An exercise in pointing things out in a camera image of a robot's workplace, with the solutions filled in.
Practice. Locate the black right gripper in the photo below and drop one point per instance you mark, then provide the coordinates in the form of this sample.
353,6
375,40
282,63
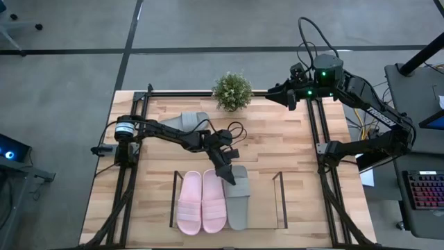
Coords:
301,87

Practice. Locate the black upright post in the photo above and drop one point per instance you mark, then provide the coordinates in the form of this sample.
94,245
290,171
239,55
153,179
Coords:
419,55

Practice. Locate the backlit computer keyboard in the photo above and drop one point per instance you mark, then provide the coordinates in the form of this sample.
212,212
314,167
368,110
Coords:
426,191

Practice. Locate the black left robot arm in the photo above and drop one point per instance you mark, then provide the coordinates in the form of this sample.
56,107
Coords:
166,133

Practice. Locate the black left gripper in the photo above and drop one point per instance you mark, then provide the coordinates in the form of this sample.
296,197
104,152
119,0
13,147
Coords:
222,149

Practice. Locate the black desk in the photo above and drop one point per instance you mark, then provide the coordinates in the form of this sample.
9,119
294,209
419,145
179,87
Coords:
426,93
416,225

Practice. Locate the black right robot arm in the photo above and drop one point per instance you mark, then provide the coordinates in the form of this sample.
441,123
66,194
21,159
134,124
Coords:
381,114

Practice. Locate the white paper sheet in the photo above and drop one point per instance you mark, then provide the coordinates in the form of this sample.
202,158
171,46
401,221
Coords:
367,177
441,102

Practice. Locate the small green potted plant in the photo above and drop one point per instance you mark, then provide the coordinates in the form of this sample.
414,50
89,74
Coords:
232,92

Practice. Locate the computer with blue light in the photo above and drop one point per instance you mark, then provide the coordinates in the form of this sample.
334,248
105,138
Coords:
17,147

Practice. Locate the grey rubber slide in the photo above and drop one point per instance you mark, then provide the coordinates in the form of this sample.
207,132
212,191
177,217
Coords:
239,205
189,119

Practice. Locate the office chair base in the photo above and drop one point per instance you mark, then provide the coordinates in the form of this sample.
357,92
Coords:
21,25

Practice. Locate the black computer monitor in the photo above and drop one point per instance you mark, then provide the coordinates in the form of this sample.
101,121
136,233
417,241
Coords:
435,122

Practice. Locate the pink rubber slide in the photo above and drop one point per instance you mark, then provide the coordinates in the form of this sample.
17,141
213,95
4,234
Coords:
189,201
215,205

